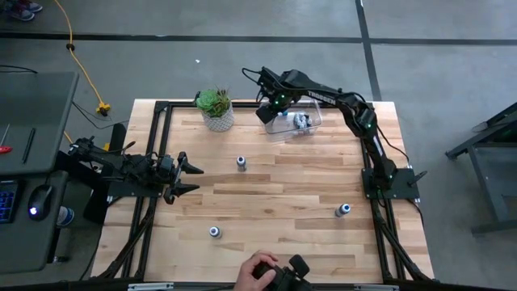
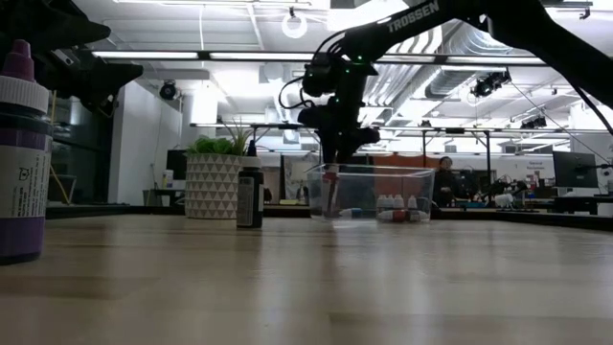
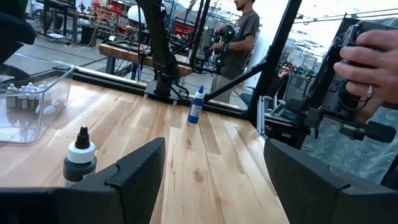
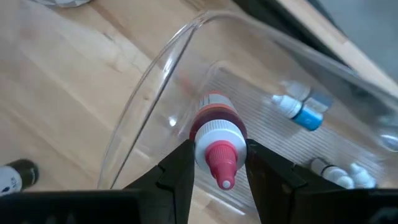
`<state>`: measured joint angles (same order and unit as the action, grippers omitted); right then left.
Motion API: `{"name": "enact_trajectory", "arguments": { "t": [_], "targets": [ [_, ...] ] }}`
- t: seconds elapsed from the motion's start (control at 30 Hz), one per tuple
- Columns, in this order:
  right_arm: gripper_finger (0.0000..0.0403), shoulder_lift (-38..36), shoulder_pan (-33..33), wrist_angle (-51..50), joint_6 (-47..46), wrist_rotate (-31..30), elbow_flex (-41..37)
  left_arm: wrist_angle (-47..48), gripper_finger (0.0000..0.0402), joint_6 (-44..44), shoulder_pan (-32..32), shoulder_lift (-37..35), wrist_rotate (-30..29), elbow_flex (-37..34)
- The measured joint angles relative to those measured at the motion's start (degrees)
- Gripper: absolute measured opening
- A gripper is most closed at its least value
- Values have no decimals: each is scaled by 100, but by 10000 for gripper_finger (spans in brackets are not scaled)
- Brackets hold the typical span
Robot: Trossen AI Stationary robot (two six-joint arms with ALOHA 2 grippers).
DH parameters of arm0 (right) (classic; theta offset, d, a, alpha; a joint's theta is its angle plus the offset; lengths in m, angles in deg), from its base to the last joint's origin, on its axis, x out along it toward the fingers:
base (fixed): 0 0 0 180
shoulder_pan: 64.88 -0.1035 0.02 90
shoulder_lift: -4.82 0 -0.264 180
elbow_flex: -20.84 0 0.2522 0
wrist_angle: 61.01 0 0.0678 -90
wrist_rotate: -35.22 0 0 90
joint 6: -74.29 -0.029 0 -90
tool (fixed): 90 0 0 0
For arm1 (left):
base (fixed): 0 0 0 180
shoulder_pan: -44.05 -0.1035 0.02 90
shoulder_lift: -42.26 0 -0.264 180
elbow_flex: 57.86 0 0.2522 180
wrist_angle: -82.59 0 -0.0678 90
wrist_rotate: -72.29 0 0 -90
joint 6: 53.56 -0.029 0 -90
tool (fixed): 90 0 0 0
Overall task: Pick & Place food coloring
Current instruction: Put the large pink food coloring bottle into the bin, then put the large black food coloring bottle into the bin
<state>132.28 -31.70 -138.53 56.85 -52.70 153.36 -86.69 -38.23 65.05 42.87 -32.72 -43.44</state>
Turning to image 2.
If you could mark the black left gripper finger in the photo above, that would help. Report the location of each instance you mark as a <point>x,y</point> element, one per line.
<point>52,24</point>
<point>96,79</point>

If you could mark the clear plastic bin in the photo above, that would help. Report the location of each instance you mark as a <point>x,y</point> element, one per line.
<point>369,182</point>

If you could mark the large red food coloring bottle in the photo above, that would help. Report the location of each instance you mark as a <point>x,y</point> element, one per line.
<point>330,196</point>

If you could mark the small olive food coloring bottle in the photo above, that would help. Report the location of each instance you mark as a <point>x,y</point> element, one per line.
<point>399,201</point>

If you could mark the small orange food coloring bottle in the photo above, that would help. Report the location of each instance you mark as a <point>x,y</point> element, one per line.
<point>400,216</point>

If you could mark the large black food coloring bottle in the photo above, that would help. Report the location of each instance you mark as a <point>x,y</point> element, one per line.
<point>257,201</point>

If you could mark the large purple food coloring bottle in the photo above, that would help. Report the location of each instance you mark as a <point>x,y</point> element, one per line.
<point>24,191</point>

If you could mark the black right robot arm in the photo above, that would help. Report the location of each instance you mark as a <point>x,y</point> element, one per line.
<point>407,24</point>

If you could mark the white LED light strip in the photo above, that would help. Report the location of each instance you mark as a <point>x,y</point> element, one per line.
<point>493,60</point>
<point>263,56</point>
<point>407,58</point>
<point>143,55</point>

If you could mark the orange panel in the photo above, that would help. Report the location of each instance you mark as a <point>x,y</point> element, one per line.
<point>407,159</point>

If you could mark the black round ceiling fixture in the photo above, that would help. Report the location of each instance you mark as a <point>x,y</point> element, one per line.
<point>167,90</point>

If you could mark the person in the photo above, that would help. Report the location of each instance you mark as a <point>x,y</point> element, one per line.
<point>445,165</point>

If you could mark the grey chair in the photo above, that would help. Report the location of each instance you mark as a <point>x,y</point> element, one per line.
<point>67,178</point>

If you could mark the black computer monitor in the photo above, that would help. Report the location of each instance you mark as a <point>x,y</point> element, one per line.
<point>176,165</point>
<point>574,170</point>

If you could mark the green succulent plant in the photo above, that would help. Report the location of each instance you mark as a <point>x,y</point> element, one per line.
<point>211,145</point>

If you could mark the white container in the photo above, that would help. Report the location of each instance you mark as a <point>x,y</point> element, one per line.
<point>167,177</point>

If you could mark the white triangle-patterned planter pot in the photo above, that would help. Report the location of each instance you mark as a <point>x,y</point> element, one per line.
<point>206,182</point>

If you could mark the black track spotlight cluster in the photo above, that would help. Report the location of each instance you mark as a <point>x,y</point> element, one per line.
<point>488,85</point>

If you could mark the black workstation frame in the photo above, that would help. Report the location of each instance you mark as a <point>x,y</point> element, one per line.
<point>287,126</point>

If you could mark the black overhead frame bar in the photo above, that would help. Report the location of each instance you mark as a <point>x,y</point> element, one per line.
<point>203,55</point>

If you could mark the silver ventilation duct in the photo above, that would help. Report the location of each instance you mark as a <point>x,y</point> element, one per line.
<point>450,81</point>

